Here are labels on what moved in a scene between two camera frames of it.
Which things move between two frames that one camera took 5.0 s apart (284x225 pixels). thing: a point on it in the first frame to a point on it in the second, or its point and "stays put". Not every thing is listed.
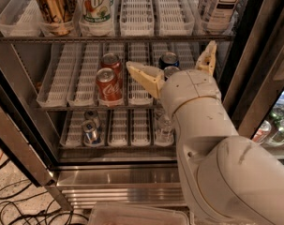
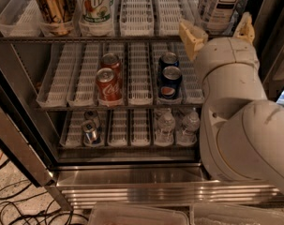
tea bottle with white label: (219, 7) stays put
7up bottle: (97, 10) stays put
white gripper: (188, 89) to (226, 52)
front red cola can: (108, 88) stays put
